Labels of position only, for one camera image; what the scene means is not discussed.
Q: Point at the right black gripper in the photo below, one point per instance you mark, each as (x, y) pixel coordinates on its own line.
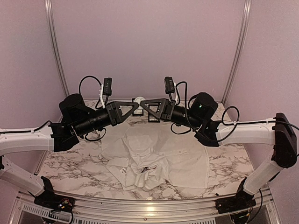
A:
(165, 109)

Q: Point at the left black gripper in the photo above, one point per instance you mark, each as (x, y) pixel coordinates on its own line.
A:
(112, 113)

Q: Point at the green round brooch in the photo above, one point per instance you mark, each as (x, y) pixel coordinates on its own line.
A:
(139, 99)

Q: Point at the white button shirt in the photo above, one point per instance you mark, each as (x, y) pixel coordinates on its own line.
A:
(179, 159)

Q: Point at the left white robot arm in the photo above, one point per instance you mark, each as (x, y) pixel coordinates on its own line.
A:
(19, 141)

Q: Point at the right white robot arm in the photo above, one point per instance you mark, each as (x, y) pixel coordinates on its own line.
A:
(276, 135)

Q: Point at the black display frame middle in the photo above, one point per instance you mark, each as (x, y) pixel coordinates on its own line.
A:
(151, 118)

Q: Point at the black display frame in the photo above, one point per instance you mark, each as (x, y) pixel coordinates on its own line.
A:
(138, 111)
(151, 118)

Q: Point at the black display frame left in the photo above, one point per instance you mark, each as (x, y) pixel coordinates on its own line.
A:
(138, 111)

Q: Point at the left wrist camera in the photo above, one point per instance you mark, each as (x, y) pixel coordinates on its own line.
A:
(105, 91)

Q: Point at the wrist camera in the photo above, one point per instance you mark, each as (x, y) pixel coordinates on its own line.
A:
(171, 88)
(105, 91)

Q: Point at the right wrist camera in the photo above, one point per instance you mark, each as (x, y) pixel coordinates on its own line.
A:
(171, 88)

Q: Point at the aluminium front rail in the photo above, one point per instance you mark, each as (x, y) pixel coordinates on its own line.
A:
(96, 210)

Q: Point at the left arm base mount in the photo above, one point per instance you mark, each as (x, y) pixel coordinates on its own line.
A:
(54, 200)

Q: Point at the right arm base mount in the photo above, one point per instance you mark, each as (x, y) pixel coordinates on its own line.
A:
(241, 200)

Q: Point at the left aluminium corner post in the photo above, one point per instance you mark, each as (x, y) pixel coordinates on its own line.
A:
(55, 47)

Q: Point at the aluminium corner post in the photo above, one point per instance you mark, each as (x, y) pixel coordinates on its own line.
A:
(238, 51)
(55, 47)

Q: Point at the right aluminium corner post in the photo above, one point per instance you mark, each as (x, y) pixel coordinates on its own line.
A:
(238, 51)

